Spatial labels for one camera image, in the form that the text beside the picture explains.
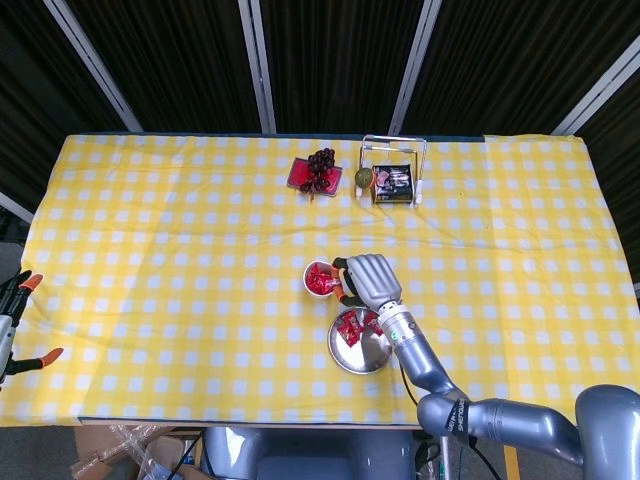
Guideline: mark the brown cardboard box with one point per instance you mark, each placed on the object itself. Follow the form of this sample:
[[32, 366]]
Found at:
[[160, 447]]

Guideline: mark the red rectangular tray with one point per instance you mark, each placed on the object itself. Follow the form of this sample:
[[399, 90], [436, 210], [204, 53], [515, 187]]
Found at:
[[297, 172]]

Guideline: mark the black tin box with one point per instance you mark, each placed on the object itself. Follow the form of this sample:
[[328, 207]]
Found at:
[[392, 185]]

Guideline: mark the white frame post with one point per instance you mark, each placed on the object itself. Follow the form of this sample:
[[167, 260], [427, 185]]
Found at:
[[600, 94], [15, 207], [93, 65], [258, 65], [415, 65]]

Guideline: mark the green orange ball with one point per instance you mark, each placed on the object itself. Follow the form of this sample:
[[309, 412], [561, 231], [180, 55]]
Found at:
[[364, 176]]

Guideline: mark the silver table leg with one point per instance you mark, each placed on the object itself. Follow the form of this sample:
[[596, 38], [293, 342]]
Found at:
[[446, 462]]

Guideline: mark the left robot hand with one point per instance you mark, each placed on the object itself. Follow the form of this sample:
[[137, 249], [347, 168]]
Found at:
[[7, 340]]

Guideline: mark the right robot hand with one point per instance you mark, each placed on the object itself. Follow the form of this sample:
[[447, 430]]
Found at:
[[372, 280]]

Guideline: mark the round steel plate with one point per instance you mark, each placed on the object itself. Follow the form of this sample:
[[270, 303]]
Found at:
[[362, 355]]

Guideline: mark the white paper cup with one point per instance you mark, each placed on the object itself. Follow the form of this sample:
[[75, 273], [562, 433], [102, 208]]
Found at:
[[315, 295]]

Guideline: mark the yellow white checkered tablecloth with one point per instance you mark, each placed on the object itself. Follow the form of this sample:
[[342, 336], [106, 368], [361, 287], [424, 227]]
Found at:
[[200, 300]]

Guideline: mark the grey robot torso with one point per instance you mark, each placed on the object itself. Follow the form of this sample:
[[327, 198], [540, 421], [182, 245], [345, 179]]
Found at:
[[310, 455]]

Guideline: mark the dark red grape bunch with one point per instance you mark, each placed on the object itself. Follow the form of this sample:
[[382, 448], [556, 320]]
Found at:
[[320, 160]]

